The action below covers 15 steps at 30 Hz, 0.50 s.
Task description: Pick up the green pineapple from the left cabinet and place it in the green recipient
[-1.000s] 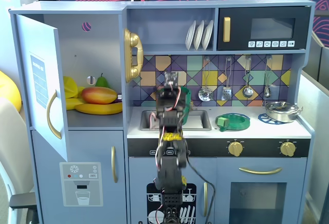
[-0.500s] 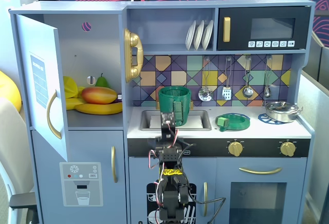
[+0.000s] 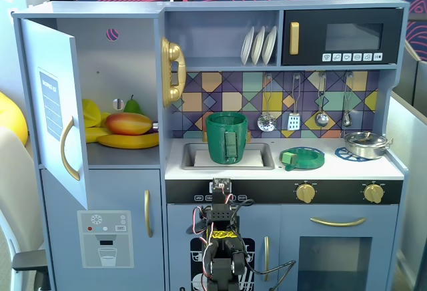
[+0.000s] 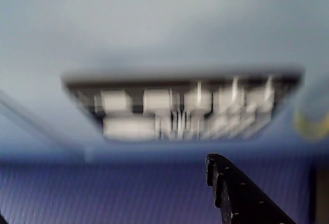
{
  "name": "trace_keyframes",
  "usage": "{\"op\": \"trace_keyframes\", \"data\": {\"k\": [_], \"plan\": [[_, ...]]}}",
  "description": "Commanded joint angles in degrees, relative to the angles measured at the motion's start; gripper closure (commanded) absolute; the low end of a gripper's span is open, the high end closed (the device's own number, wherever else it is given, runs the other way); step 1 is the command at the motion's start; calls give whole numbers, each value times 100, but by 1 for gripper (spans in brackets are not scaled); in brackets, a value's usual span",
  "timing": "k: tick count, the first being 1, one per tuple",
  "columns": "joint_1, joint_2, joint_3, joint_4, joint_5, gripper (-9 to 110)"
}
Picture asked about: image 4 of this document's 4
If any blue wooden toy kitchen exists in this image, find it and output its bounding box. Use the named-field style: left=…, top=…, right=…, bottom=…
left=0, top=0, right=329, bottom=163

